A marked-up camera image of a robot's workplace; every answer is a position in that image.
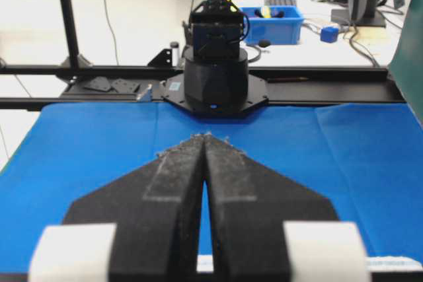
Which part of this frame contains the blue table cloth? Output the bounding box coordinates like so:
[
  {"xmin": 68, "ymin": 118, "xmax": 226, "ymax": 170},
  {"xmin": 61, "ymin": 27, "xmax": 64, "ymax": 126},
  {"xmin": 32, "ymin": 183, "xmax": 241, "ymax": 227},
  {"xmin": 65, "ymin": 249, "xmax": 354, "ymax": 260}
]
[{"xmin": 1, "ymin": 103, "xmax": 422, "ymax": 273}]

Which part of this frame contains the black computer monitor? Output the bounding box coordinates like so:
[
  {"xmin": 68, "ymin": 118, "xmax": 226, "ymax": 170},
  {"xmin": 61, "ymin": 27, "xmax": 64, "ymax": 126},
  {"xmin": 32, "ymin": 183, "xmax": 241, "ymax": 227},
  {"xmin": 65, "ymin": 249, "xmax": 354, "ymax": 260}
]
[{"xmin": 331, "ymin": 0, "xmax": 386, "ymax": 28}]

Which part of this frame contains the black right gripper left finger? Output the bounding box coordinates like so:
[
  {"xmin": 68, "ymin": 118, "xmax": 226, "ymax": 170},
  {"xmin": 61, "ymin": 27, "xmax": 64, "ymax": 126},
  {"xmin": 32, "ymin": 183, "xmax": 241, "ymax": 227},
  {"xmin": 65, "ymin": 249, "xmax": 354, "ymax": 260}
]
[{"xmin": 28, "ymin": 133, "xmax": 206, "ymax": 282}]

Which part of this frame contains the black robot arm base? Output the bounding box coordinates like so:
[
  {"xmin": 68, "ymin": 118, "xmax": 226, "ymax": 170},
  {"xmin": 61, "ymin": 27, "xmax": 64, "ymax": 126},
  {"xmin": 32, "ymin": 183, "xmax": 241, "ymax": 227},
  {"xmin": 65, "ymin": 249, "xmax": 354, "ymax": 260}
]
[{"xmin": 183, "ymin": 0, "xmax": 249, "ymax": 115}]

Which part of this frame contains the blue plastic bin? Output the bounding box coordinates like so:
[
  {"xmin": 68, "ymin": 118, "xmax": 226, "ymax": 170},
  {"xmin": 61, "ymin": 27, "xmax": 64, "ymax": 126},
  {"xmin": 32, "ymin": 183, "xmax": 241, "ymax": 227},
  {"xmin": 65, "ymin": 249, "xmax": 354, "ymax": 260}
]
[{"xmin": 241, "ymin": 6, "xmax": 304, "ymax": 45}]

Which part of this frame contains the black vertical frame post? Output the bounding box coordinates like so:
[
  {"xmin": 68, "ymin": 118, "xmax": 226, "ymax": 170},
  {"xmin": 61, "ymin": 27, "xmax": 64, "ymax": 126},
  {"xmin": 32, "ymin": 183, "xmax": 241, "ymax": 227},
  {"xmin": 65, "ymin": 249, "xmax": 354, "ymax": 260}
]
[{"xmin": 60, "ymin": 0, "xmax": 79, "ymax": 68}]

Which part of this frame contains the small blue box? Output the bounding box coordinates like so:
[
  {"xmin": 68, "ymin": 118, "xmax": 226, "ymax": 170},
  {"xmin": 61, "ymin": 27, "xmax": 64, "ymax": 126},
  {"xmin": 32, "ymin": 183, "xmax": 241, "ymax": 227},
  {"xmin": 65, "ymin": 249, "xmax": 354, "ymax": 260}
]
[{"xmin": 320, "ymin": 26, "xmax": 339, "ymax": 44}]

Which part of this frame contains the dark green backdrop sheet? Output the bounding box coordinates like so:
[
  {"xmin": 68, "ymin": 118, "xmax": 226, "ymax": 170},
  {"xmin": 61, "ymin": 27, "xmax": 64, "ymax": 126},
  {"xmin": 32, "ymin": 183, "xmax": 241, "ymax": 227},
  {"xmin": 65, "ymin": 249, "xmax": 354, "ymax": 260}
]
[{"xmin": 389, "ymin": 0, "xmax": 422, "ymax": 120}]

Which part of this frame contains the black aluminium frame rail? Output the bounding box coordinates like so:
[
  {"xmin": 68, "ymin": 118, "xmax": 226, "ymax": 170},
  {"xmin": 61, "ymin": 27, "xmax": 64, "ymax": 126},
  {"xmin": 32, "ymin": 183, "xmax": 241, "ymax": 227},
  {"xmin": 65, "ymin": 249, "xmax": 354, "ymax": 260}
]
[{"xmin": 1, "ymin": 65, "xmax": 404, "ymax": 116}]

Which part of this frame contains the black mounting plate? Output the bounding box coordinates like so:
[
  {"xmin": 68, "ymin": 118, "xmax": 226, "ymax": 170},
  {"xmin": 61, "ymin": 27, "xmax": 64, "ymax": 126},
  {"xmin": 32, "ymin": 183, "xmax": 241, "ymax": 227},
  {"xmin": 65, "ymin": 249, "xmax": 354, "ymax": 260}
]
[{"xmin": 163, "ymin": 74, "xmax": 269, "ymax": 118}]

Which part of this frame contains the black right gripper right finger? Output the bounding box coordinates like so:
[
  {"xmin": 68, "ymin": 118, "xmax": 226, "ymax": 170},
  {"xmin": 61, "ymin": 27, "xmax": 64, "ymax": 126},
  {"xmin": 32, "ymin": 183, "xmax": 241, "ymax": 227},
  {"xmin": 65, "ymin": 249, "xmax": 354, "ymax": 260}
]
[{"xmin": 202, "ymin": 134, "xmax": 371, "ymax": 282}]

